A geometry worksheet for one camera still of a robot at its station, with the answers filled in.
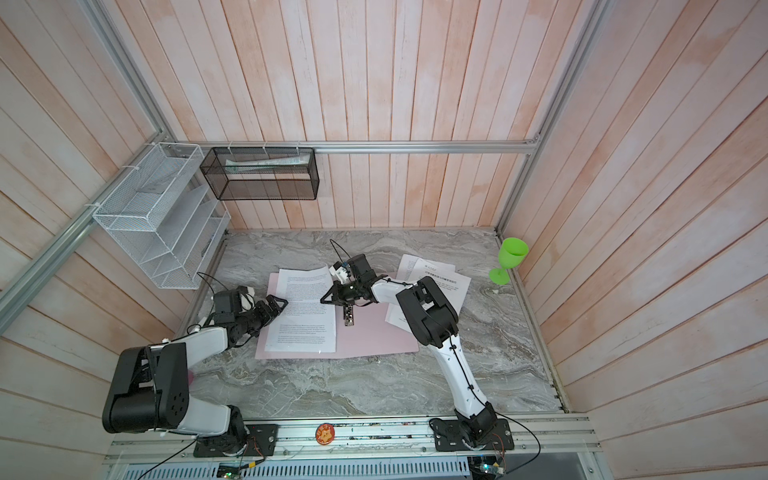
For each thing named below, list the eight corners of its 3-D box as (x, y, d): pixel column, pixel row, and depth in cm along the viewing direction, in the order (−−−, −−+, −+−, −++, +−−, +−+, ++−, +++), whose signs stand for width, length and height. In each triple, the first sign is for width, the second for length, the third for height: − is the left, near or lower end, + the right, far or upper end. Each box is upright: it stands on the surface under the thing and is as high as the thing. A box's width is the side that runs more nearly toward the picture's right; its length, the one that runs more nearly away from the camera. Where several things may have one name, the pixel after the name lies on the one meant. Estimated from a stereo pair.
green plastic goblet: (489, 284, 107) (504, 255, 94) (484, 267, 112) (497, 237, 99) (513, 284, 107) (532, 255, 94) (507, 267, 112) (524, 237, 99)
